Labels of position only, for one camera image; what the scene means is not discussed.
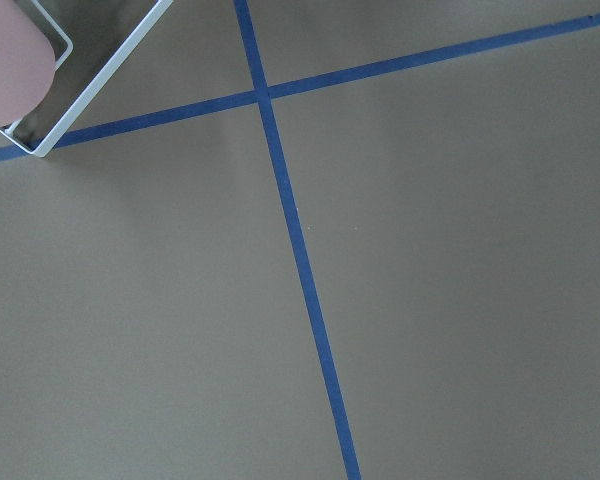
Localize blue tape lines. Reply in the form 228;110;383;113
0;1;600;479

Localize pink cup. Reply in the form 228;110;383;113
0;1;55;127

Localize white wire rack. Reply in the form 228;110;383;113
0;0;172;157

